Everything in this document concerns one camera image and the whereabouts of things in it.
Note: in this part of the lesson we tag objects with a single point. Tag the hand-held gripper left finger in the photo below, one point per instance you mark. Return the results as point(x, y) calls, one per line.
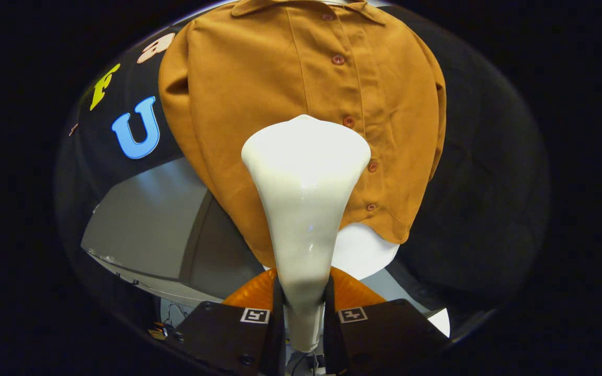
point(277, 339)

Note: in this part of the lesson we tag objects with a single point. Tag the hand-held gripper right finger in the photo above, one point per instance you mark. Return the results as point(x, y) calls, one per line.
point(331, 339)

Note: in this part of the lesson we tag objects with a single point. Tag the white garment steamer head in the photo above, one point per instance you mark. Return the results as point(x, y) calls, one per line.
point(303, 209)

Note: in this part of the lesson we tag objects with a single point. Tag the orange button-up shirt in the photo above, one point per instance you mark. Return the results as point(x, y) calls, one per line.
point(238, 104)

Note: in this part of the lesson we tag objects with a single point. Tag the white garment hanger form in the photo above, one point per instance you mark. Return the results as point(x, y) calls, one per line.
point(363, 250)

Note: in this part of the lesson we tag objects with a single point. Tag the white flat object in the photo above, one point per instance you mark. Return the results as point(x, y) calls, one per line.
point(439, 322)

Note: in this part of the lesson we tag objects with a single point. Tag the grey cabinet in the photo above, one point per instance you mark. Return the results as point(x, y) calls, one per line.
point(144, 219)

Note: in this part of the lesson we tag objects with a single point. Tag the black backdrop cloth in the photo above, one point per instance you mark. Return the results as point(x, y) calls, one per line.
point(489, 183)

